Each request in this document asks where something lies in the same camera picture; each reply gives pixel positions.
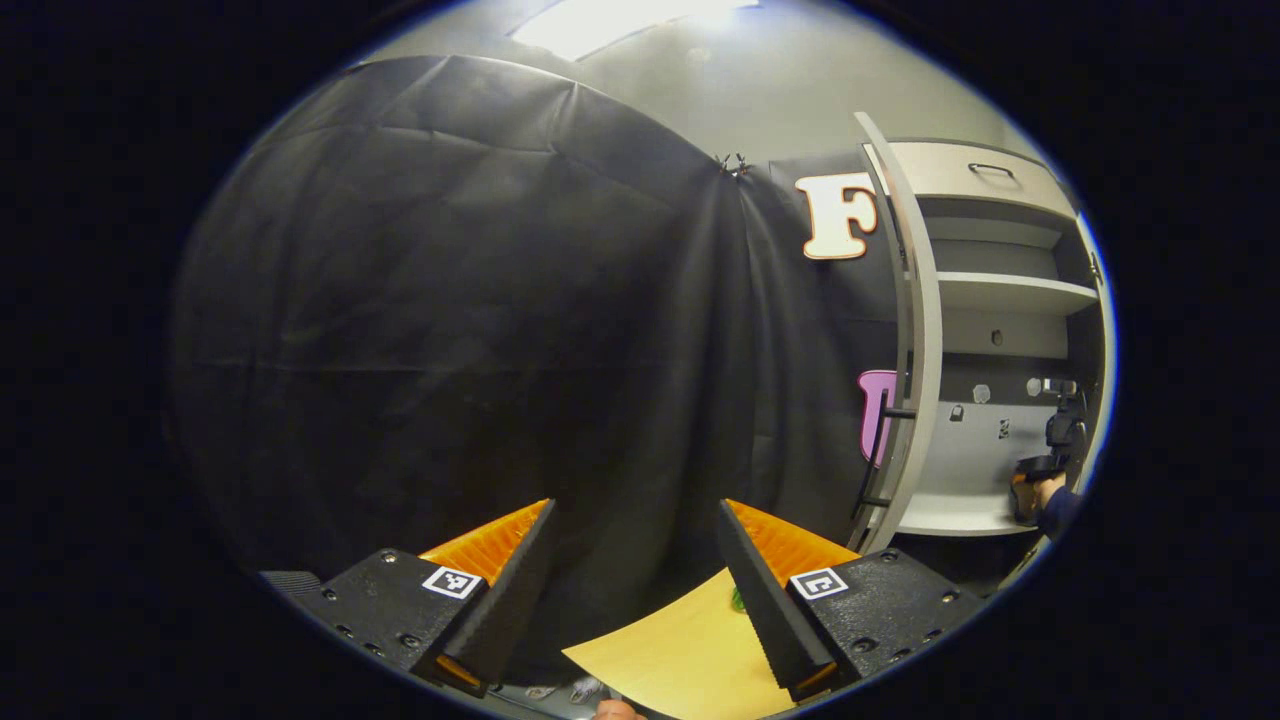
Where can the round ceiling sensor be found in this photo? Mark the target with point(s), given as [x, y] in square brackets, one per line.
[698, 50]

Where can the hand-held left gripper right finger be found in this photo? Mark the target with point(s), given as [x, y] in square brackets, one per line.
[760, 600]

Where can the small green object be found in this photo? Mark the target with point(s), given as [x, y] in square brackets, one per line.
[739, 600]

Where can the white door with headphones sticker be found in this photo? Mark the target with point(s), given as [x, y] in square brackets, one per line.
[1104, 420]

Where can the white door with camera sticker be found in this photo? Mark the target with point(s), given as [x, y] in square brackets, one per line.
[928, 380]

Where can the black backdrop cloth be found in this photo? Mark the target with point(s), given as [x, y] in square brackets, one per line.
[800, 350]
[450, 330]

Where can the brown shoe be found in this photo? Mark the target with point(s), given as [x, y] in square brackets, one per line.
[1025, 508]

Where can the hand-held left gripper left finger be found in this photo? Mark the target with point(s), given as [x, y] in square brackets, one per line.
[515, 590]

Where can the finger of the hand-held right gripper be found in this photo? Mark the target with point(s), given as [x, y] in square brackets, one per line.
[1019, 482]

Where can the white shoe cabinet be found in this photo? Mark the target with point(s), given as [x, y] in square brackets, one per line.
[975, 460]

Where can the white cabinet shelf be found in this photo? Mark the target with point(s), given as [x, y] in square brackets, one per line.
[1010, 293]

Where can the ceiling light panel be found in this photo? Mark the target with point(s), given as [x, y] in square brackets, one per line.
[620, 20]

